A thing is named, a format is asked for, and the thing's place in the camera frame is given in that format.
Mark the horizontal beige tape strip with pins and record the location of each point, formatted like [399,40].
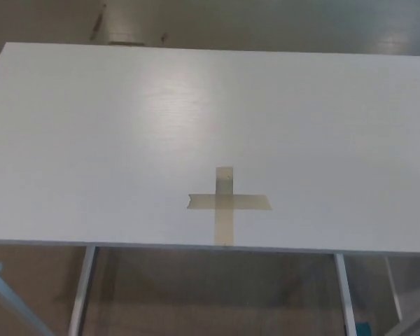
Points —
[203,202]

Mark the white table leg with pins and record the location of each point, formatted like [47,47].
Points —
[346,297]
[80,297]
[393,287]

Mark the teal floor marker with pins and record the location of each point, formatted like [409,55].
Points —
[364,329]

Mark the blue-grey metal stand strut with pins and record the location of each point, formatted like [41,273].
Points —
[7,297]

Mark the grey metal stand strut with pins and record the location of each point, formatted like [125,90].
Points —
[416,323]

